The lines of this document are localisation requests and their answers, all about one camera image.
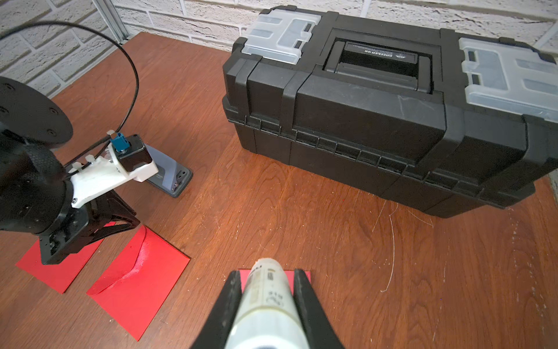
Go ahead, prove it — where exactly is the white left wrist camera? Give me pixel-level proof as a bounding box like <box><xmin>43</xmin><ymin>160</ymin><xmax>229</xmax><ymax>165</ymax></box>
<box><xmin>69</xmin><ymin>132</ymin><xmax>158</xmax><ymax>209</ymax></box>

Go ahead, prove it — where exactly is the grey hole punch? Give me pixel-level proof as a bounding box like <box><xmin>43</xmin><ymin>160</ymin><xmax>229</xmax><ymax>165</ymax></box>
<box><xmin>146</xmin><ymin>145</ymin><xmax>193</xmax><ymax>198</ymax></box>

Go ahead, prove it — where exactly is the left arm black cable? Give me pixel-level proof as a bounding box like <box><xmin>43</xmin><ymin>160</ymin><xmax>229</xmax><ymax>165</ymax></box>
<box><xmin>0</xmin><ymin>20</ymin><xmax>140</xmax><ymax>169</ymax></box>

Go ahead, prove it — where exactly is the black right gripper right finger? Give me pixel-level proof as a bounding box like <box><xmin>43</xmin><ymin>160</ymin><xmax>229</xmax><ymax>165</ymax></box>
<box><xmin>294</xmin><ymin>269</ymin><xmax>344</xmax><ymax>349</ymax></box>

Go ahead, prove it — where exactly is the aluminium left corner post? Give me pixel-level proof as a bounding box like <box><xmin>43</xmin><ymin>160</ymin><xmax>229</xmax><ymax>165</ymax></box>
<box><xmin>92</xmin><ymin>0</ymin><xmax>129</xmax><ymax>44</ymax></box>

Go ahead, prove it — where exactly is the black plastic toolbox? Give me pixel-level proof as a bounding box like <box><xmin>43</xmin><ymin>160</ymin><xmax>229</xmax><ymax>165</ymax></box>
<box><xmin>222</xmin><ymin>6</ymin><xmax>557</xmax><ymax>218</ymax></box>

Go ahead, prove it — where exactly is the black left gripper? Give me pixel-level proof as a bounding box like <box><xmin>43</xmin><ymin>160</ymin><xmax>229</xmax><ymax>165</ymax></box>
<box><xmin>39</xmin><ymin>190</ymin><xmax>140</xmax><ymax>266</ymax></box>

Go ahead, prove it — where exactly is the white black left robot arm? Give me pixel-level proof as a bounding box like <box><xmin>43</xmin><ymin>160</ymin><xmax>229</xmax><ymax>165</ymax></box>
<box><xmin>1</xmin><ymin>77</ymin><xmax>140</xmax><ymax>265</ymax></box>

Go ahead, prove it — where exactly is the white glue stick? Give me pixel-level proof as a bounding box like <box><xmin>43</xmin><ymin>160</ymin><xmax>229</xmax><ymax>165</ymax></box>
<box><xmin>225</xmin><ymin>258</ymin><xmax>309</xmax><ymax>349</ymax></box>

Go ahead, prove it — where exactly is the red envelope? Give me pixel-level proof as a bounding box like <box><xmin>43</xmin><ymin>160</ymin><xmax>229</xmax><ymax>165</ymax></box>
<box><xmin>87</xmin><ymin>225</ymin><xmax>190</xmax><ymax>340</ymax></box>
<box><xmin>16</xmin><ymin>240</ymin><xmax>103</xmax><ymax>294</ymax></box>
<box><xmin>238</xmin><ymin>268</ymin><xmax>312</xmax><ymax>298</ymax></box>

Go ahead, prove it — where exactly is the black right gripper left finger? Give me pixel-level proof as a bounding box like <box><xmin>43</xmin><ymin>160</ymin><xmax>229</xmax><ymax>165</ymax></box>
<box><xmin>190</xmin><ymin>270</ymin><xmax>242</xmax><ymax>349</ymax></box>

